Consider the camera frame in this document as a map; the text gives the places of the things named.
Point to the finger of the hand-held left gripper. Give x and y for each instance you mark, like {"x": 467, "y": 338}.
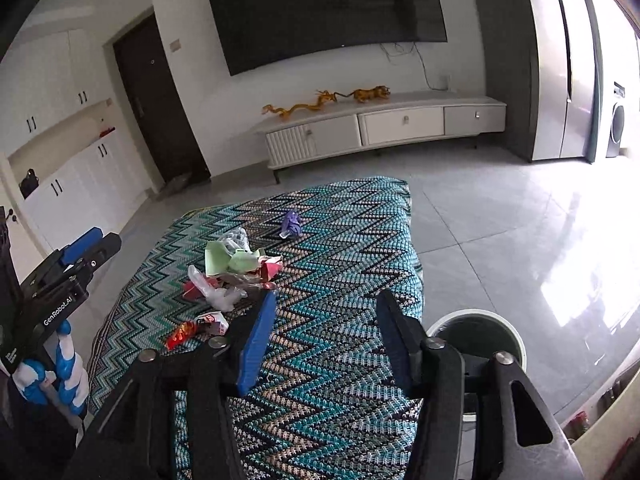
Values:
{"x": 102, "y": 251}
{"x": 82, "y": 242}

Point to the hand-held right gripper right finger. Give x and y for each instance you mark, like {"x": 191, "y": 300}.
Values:
{"x": 395, "y": 340}

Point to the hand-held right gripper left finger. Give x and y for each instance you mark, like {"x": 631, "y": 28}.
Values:
{"x": 257, "y": 340}

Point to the small white red carton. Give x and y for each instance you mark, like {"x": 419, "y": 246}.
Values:
{"x": 212, "y": 322}

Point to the white plastic bag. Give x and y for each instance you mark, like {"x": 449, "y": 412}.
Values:
{"x": 220, "y": 295}

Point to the red and white carton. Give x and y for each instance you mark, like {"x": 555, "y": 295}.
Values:
{"x": 270, "y": 269}

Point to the red snack packet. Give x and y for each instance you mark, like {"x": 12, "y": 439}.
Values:
{"x": 181, "y": 336}

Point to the dark red wrapper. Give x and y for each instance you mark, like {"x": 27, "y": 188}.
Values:
{"x": 192, "y": 291}

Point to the round white-rimmed bin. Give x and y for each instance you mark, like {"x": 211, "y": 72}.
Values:
{"x": 480, "y": 330}

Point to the pale green paper sheet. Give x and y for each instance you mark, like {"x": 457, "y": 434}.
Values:
{"x": 217, "y": 259}

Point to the clear printed plastic bag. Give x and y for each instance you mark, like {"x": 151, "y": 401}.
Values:
{"x": 236, "y": 240}

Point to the purple wrapper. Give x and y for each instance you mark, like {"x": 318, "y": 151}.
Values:
{"x": 291, "y": 224}

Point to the person's left hand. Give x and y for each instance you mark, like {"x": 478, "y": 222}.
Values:
{"x": 67, "y": 375}

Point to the white built-in cupboard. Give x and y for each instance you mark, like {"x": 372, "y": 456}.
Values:
{"x": 90, "y": 180}

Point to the black handbag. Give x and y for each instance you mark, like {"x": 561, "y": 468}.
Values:
{"x": 29, "y": 185}

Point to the zigzag knitted blanket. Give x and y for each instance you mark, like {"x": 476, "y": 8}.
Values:
{"x": 325, "y": 285}

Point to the grey door mat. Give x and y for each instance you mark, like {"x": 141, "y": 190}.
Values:
{"x": 179, "y": 183}

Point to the dark brown door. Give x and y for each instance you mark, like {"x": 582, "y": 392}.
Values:
{"x": 155, "y": 110}

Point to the white television cabinet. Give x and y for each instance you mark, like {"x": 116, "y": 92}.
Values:
{"x": 400, "y": 125}

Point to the golden dragon figurine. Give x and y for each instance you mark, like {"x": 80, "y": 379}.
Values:
{"x": 300, "y": 108}

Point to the golden tiger figurine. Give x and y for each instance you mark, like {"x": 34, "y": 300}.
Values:
{"x": 370, "y": 94}

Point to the silver refrigerator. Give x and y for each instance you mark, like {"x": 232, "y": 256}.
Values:
{"x": 555, "y": 85}

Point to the white washing machine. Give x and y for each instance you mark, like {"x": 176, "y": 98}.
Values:
{"x": 617, "y": 125}

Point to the grey blue curtain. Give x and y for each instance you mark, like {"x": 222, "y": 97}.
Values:
{"x": 595, "y": 85}

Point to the white wall socket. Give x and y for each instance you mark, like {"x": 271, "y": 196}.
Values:
{"x": 443, "y": 81}

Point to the black wall television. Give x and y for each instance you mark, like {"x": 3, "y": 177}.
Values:
{"x": 325, "y": 10}

